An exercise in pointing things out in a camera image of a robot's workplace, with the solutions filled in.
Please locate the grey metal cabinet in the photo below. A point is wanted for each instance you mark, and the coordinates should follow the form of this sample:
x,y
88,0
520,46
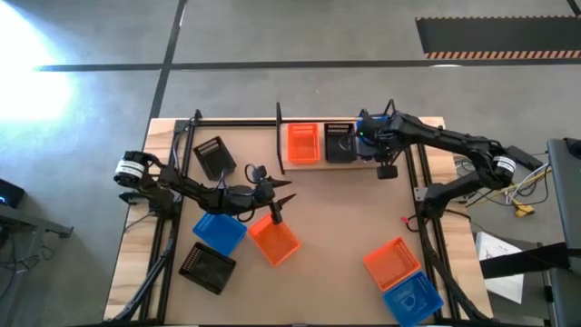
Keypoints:
x,y
565,204

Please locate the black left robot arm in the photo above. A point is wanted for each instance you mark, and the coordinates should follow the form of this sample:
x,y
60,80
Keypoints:
x,y
199,193

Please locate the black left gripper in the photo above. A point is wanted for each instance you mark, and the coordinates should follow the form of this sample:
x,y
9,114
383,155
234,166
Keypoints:
x,y
261,195

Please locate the yellow connector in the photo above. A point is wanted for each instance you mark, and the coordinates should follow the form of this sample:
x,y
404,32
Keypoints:
x,y
524,210

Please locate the red connector plug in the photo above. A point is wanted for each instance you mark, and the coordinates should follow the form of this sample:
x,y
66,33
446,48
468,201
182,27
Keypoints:
x,y
404,221

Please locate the black plastic basket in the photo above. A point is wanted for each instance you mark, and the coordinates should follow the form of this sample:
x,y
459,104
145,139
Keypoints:
x,y
339,150
215,159
206,268

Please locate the orange plastic basket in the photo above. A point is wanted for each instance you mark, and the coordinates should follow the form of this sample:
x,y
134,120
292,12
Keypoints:
x,y
274,240
303,143
391,263

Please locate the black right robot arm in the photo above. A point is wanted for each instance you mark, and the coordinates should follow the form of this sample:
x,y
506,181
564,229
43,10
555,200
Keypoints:
x,y
454,138

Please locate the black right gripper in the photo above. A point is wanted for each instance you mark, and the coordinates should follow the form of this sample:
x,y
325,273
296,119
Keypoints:
x,y
386,134

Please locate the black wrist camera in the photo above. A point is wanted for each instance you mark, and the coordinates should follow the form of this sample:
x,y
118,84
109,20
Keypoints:
x,y
387,172
277,215

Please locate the white paper sheet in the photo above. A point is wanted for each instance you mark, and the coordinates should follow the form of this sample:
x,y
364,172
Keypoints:
x,y
504,290

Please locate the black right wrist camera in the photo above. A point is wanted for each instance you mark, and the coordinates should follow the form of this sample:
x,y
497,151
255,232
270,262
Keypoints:
x,y
387,172

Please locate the black device with blue light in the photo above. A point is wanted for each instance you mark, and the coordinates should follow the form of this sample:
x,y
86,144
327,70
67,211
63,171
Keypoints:
x,y
11,193

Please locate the black hazard-striped floor mat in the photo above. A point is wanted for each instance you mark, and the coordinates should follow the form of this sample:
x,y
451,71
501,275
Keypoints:
x,y
499,36

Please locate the black power brick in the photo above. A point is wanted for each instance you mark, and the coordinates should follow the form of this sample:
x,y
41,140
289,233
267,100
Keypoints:
x,y
526,158

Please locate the blue plastic basket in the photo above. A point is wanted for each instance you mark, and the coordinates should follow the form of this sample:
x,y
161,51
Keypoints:
x,y
413,300
220,234
365,152

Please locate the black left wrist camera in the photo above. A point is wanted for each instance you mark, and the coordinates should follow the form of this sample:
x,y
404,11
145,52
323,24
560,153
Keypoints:
x,y
277,215

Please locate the grey metal bracket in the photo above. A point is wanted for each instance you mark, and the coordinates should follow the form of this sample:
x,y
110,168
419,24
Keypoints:
x,y
420,194

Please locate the black aluminium table frame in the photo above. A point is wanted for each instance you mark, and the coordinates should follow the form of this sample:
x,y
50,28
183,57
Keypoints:
x,y
236,122

